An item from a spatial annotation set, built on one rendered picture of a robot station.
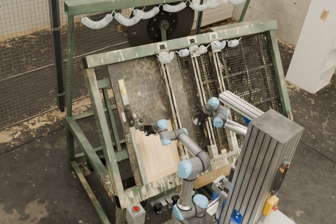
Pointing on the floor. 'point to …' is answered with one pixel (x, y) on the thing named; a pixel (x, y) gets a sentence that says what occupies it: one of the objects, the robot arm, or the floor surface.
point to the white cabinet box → (317, 39)
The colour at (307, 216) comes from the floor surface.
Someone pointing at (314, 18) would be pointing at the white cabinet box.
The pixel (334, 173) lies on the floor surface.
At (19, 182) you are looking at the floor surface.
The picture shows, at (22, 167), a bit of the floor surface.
